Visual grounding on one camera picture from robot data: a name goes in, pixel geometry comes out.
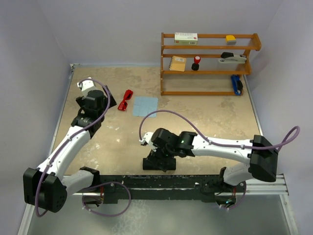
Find black glasses case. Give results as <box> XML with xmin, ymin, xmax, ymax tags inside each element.
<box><xmin>142</xmin><ymin>149</ymin><xmax>176</xmax><ymax>172</ymax></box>

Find blue cleaning cloth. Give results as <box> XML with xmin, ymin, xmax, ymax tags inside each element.
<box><xmin>133</xmin><ymin>96</ymin><xmax>158</xmax><ymax>117</ymax></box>

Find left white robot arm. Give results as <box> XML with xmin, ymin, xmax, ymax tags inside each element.
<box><xmin>22</xmin><ymin>82</ymin><xmax>116</xmax><ymax>212</ymax></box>

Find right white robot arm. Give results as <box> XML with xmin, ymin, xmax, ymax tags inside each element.
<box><xmin>142</xmin><ymin>128</ymin><xmax>278</xmax><ymax>191</ymax></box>

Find red sunglasses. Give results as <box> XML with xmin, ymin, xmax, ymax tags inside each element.
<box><xmin>118</xmin><ymin>90</ymin><xmax>133</xmax><ymax>111</ymax></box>

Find tan spiral notebook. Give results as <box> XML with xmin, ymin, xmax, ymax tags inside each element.
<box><xmin>169</xmin><ymin>56</ymin><xmax>186</xmax><ymax>72</ymax></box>

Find red black stamp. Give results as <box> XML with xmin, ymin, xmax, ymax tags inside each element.
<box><xmin>191</xmin><ymin>56</ymin><xmax>201</xmax><ymax>71</ymax></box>

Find blue black hole punch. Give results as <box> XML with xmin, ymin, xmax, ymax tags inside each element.
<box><xmin>231</xmin><ymin>75</ymin><xmax>243</xmax><ymax>95</ymax></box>

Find wooden shelf rack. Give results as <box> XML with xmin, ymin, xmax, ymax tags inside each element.
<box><xmin>160</xmin><ymin>32</ymin><xmax>262</xmax><ymax>95</ymax></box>

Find white green box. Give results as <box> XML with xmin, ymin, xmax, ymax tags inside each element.
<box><xmin>174</xmin><ymin>32</ymin><xmax>198</xmax><ymax>46</ymax></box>

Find grey black stapler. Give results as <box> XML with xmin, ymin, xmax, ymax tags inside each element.
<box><xmin>218</xmin><ymin>52</ymin><xmax>247</xmax><ymax>64</ymax></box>

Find yellow grey tape measure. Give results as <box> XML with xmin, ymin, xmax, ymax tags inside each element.
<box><xmin>225</xmin><ymin>35</ymin><xmax>237</xmax><ymax>46</ymax></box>

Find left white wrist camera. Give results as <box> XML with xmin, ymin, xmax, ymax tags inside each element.
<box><xmin>77</xmin><ymin>80</ymin><xmax>97</xmax><ymax>97</ymax></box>

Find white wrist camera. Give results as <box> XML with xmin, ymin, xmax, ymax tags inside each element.
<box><xmin>139</xmin><ymin>132</ymin><xmax>153</xmax><ymax>146</ymax></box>
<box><xmin>77</xmin><ymin>80</ymin><xmax>97</xmax><ymax>97</ymax></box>

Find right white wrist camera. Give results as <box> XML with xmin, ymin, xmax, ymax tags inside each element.
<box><xmin>139</xmin><ymin>132</ymin><xmax>153</xmax><ymax>146</ymax></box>

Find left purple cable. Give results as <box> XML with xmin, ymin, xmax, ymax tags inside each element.
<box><xmin>35</xmin><ymin>78</ymin><xmax>132</xmax><ymax>218</ymax></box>

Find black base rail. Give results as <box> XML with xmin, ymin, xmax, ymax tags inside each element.
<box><xmin>83</xmin><ymin>174</ymin><xmax>247</xmax><ymax>205</ymax></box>

